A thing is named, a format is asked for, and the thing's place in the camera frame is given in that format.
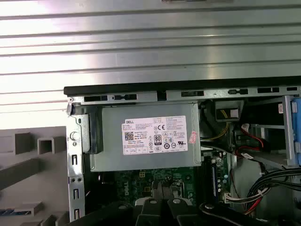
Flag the metal optical drive cage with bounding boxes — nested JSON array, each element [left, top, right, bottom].
[[281, 95, 301, 168]]

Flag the black open PC case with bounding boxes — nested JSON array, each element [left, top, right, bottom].
[[63, 81, 301, 226]]

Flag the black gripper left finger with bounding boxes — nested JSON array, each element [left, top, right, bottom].
[[68, 181, 165, 226]]

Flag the grey parts rack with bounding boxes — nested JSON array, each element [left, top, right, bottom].
[[0, 126, 71, 226]]

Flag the blue RAM stick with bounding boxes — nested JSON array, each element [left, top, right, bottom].
[[0, 206, 33, 215]]

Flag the blue plastic drive carrier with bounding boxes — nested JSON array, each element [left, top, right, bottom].
[[290, 100, 301, 165]]

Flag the black cable bundle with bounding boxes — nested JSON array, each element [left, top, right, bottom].
[[244, 164, 301, 212]]

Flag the orange wire bundle white connector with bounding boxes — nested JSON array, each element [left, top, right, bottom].
[[222, 188, 263, 216]]

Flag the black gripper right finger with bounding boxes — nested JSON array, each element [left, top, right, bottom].
[[162, 185, 301, 226]]

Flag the CPU socket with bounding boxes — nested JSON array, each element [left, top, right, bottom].
[[169, 180, 190, 201]]

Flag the green motherboard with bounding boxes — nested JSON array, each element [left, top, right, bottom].
[[98, 150, 232, 212]]

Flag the grey power supply unit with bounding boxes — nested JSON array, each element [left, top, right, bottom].
[[90, 102, 202, 172]]

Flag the yellow wire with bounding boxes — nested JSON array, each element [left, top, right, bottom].
[[202, 110, 230, 142]]

